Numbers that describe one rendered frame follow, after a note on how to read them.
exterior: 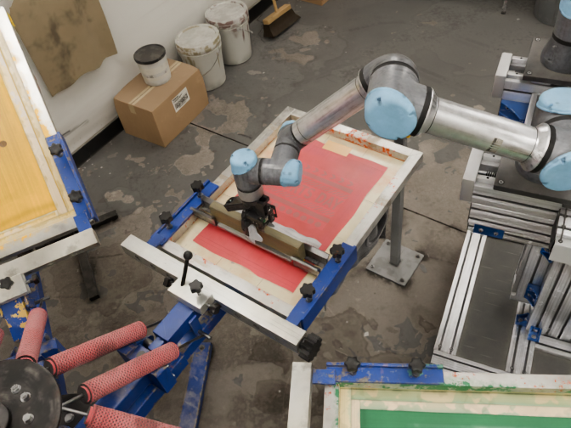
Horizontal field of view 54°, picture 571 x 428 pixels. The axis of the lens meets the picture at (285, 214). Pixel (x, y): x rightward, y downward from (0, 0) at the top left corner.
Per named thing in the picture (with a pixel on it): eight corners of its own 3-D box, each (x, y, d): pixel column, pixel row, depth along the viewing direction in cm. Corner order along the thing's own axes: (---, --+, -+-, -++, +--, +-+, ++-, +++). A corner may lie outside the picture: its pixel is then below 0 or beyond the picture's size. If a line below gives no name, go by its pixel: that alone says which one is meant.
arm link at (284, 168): (303, 144, 155) (265, 143, 157) (296, 173, 148) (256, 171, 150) (306, 165, 160) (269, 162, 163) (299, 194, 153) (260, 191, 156)
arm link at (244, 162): (255, 166, 149) (224, 165, 151) (261, 194, 157) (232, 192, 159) (262, 146, 154) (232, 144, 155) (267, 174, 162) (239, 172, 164)
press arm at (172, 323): (195, 295, 169) (191, 286, 165) (211, 304, 166) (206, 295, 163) (157, 340, 161) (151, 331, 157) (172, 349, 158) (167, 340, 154)
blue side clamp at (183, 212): (212, 192, 204) (207, 178, 198) (222, 197, 201) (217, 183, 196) (155, 250, 189) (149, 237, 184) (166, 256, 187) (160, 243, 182)
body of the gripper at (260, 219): (263, 234, 169) (257, 208, 160) (241, 224, 172) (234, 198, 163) (278, 217, 172) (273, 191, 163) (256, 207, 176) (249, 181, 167)
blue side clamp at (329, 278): (343, 253, 179) (342, 239, 174) (357, 259, 177) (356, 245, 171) (291, 324, 164) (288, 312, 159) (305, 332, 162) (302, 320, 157)
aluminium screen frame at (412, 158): (288, 113, 226) (287, 105, 223) (422, 160, 200) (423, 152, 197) (156, 250, 188) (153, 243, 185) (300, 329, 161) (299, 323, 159)
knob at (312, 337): (306, 335, 157) (303, 323, 151) (323, 346, 154) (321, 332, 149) (291, 357, 153) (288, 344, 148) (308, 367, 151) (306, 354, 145)
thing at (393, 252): (386, 239, 297) (389, 92, 225) (424, 256, 288) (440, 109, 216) (365, 268, 287) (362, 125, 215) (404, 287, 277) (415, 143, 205)
